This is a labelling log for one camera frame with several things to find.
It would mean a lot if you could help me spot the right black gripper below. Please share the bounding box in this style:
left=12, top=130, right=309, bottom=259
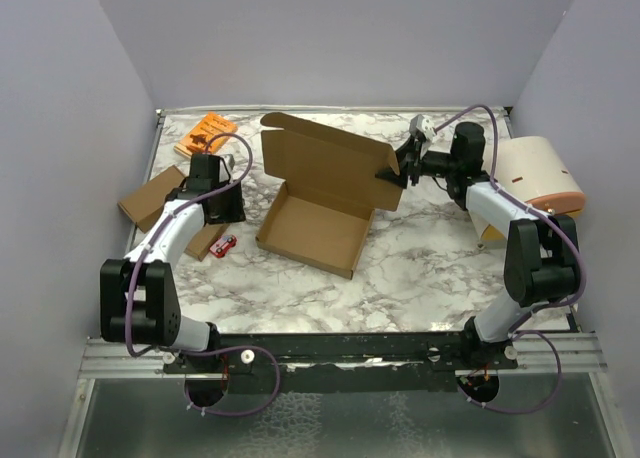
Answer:
left=375, top=136, right=459, bottom=189

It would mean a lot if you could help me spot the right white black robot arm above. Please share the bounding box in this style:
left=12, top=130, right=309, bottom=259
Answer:
left=376, top=115, right=586, bottom=369

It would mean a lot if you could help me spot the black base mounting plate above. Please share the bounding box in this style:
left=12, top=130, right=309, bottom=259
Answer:
left=141, top=327, right=517, bottom=410

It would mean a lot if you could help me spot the orange booklet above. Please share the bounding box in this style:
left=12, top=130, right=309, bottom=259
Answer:
left=174, top=112, right=238, bottom=158

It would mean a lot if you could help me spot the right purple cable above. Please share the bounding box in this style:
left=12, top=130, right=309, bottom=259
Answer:
left=433, top=104, right=586, bottom=413

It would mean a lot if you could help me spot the brown cardboard box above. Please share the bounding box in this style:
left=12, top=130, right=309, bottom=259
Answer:
left=118, top=165, right=185, bottom=233
left=255, top=112, right=403, bottom=279
left=185, top=224, right=229, bottom=261

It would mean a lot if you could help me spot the aluminium rail frame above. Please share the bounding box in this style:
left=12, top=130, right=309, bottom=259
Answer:
left=62, top=105, right=596, bottom=457

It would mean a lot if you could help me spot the purple cable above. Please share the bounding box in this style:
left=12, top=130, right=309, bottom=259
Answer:
left=123, top=132, right=282, bottom=419
left=433, top=104, right=586, bottom=413

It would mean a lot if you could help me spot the cream toy bread bin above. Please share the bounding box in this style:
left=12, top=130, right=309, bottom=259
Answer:
left=495, top=136, right=586, bottom=218

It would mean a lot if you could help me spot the folded flat brown cardboard box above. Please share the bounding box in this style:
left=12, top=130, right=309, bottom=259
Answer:
left=185, top=224, right=229, bottom=261

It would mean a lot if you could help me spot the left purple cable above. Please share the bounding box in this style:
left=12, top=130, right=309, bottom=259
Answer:
left=123, top=132, right=282, bottom=419

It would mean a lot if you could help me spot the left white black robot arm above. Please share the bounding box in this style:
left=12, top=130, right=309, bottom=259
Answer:
left=99, top=154, right=245, bottom=373

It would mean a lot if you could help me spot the small red toy car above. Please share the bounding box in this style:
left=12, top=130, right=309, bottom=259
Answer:
left=209, top=234, right=237, bottom=258

